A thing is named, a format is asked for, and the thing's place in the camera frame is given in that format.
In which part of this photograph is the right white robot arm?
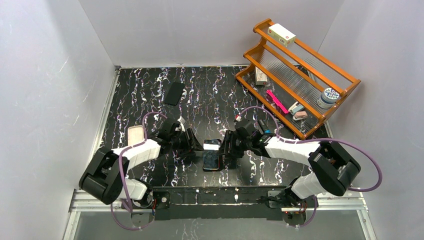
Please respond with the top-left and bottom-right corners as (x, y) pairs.
(218, 119), (361, 205)

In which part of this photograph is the white box on shelf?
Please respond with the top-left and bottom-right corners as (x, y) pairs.
(267, 23), (297, 47)

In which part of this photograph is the pink comb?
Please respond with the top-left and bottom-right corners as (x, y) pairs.
(266, 89), (289, 114)

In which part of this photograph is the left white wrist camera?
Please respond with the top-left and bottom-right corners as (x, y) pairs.
(177, 116), (186, 132)

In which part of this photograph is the blue capped black marker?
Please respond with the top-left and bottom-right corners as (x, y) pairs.
(258, 120), (275, 137)

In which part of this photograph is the flat black phone case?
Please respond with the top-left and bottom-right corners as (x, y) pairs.
(164, 82), (185, 106)

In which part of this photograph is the orange wooden shelf rack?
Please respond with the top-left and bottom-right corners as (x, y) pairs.
(236, 18), (361, 140)

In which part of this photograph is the black phone case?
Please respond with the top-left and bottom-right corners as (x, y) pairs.
(202, 138), (223, 172)
(164, 82), (185, 106)

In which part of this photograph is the small white red box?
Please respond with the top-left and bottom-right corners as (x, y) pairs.
(254, 67), (268, 86)

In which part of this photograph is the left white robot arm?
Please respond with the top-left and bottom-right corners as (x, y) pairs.
(78, 118), (204, 205)

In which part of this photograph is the beige phone case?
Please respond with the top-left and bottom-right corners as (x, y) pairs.
(127, 125), (145, 146)

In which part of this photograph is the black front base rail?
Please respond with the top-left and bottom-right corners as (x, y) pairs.
(152, 186), (284, 221)

